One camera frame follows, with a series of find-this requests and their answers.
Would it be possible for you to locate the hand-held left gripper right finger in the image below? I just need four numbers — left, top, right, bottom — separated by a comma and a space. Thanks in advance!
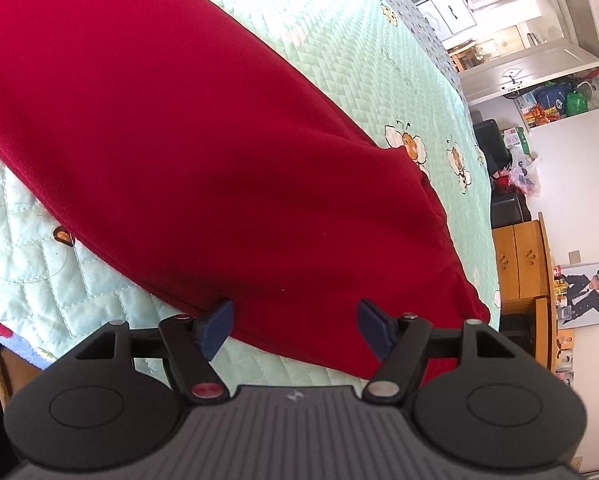
357, 299, 523, 403

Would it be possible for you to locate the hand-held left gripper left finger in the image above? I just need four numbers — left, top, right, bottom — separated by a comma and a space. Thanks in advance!
74, 299, 235, 403

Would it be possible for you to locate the red sweater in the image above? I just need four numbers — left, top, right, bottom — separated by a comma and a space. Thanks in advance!
0, 0, 491, 381

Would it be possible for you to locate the wooden cabinet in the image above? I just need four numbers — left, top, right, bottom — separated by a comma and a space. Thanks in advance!
492, 212, 560, 373

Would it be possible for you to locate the striped colourful cloth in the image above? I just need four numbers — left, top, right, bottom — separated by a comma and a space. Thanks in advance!
0, 310, 55, 366

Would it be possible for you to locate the uniformed figure photo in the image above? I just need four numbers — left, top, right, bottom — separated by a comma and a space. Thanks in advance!
557, 261, 599, 331

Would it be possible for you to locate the black leather chair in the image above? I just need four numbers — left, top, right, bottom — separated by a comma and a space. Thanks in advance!
472, 119, 510, 181

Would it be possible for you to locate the white plastic bag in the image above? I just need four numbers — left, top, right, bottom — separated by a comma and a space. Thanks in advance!
508, 145, 543, 198

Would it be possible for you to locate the green carton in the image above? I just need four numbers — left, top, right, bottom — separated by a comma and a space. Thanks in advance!
502, 127, 530, 153

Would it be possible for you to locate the green quilted bedspread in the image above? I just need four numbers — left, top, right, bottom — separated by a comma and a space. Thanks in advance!
0, 0, 503, 391

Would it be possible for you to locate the small wooden shelf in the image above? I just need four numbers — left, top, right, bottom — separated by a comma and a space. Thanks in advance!
447, 40, 485, 73

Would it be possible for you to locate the blue bag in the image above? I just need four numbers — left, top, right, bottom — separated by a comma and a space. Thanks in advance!
529, 82, 570, 121

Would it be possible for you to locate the white door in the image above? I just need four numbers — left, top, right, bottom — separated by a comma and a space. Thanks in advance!
457, 40, 599, 106

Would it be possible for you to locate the green plastic bag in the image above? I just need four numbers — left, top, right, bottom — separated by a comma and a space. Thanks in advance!
565, 91, 591, 117

